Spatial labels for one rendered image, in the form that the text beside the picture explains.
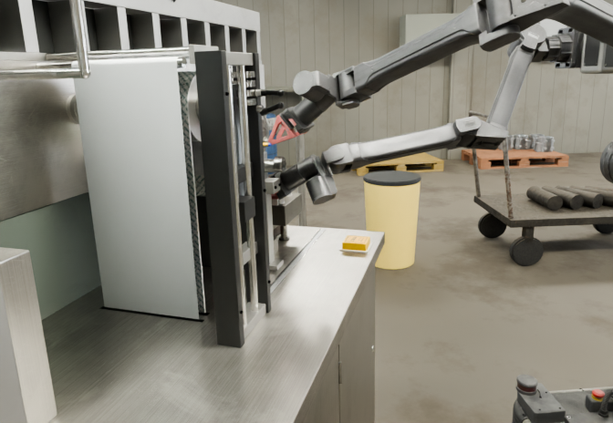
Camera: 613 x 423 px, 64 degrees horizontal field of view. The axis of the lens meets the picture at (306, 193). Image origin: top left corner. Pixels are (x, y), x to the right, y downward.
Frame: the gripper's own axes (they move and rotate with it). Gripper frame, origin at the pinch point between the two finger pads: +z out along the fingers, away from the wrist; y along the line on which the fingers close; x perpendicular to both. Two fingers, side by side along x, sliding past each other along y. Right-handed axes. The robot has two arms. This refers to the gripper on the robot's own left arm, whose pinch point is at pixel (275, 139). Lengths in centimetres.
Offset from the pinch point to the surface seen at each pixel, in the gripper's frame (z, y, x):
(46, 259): 43, -40, 8
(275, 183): 5.8, -5.1, -8.9
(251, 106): -11.5, -29.2, 3.8
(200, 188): 15.8, -17.9, 0.8
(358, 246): 5.6, 12.5, -36.7
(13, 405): -10, -97, -16
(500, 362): 26, 114, -138
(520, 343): 17, 135, -145
